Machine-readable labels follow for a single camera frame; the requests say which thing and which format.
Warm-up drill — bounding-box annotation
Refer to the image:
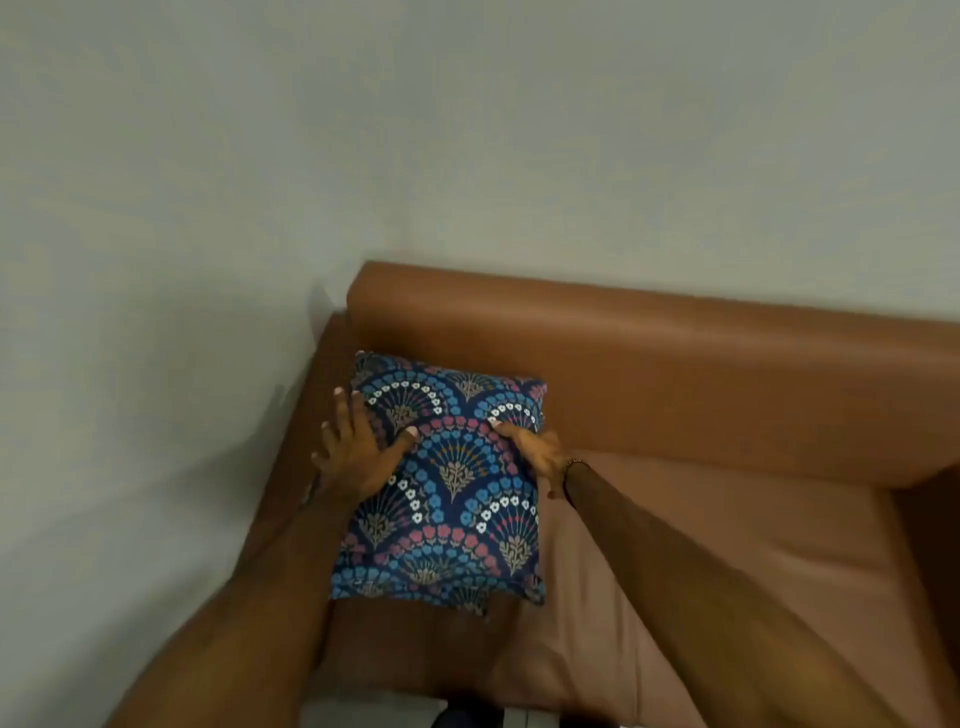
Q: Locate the person's right hand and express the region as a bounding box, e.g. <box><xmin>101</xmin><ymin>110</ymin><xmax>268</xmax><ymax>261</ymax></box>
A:
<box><xmin>489</xmin><ymin>417</ymin><xmax>573</xmax><ymax>501</ymax></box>

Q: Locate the person's left hand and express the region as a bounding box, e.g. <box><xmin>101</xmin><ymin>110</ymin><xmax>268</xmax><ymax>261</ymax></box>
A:
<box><xmin>311</xmin><ymin>387</ymin><xmax>419</xmax><ymax>505</ymax></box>

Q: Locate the person's right forearm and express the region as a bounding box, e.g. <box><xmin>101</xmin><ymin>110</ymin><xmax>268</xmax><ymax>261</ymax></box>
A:
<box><xmin>562</xmin><ymin>461</ymin><xmax>912</xmax><ymax>728</ymax></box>

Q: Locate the person's left forearm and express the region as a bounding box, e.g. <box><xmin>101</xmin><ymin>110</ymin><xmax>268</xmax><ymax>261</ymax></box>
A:
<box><xmin>105</xmin><ymin>480</ymin><xmax>384</xmax><ymax>728</ymax></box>

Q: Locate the blue floral patterned cushion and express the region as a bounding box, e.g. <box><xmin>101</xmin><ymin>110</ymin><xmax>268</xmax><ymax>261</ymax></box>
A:
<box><xmin>330</xmin><ymin>351</ymin><xmax>549</xmax><ymax>618</ymax></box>

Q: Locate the brown leather sofa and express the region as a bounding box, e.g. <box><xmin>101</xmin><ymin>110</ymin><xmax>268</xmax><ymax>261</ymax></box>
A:
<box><xmin>240</xmin><ymin>260</ymin><xmax>960</xmax><ymax>728</ymax></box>

